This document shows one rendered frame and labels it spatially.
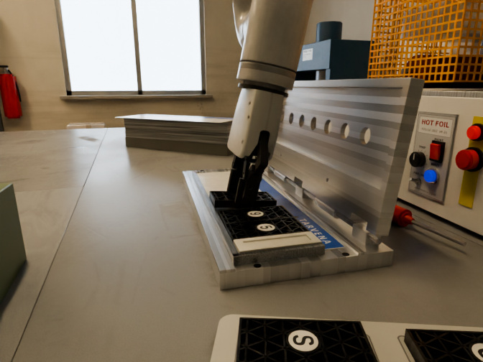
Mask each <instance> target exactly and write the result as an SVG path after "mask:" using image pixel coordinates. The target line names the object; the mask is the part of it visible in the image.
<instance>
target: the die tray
mask: <svg viewBox="0 0 483 362"><path fill-rule="evenodd" d="M240 317H258V318H280V319H303V320H328V319H314V318H300V317H274V316H260V315H226V316H224V317H222V318H221V319H220V321H219V323H218V329H217V333H216V339H215V342H214V346H213V352H212V355H211V361H210V362H236V350H237V342H238V333H239V318H240ZM361 323H362V326H363V328H364V331H365V333H366V335H367V337H368V340H369V342H370V345H371V347H372V350H373V351H374V354H375V356H376V358H377V361H378V362H415V360H414V359H413V357H412V355H411V353H410V351H409V350H408V347H407V346H406V344H405V342H404V338H405V329H406V328H407V329H425V330H461V331H480V332H483V328H477V327H463V326H450V325H423V324H409V323H395V322H369V321H361Z"/></svg>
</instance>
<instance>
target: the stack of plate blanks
mask: <svg viewBox="0 0 483 362"><path fill-rule="evenodd" d="M232 122H233V121H229V122H225V123H208V122H194V121H167V120H152V119H125V118H124V126H125V135H126V137H125V142H126V147H138V148H146V149H161V150H168V151H177V152H191V153H199V154H213V155H221V156H229V155H231V154H233V152H231V151H230V149H229V148H228V146H227V144H228V140H229V134H230V131H231V125H232Z"/></svg>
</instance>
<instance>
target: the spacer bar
mask: <svg viewBox="0 0 483 362"><path fill-rule="evenodd" d="M319 243H322V241H321V240H320V239H319V238H318V237H316V236H315V235H314V234H313V233H312V232H311V231H307V232H300V233H287V234H280V235H273V236H261V237H254V238H241V239H234V245H235V247H236V250H237V251H238V253H239V254H240V253H246V252H253V251H264V250H270V249H282V248H288V247H294V246H306V245H313V244H319Z"/></svg>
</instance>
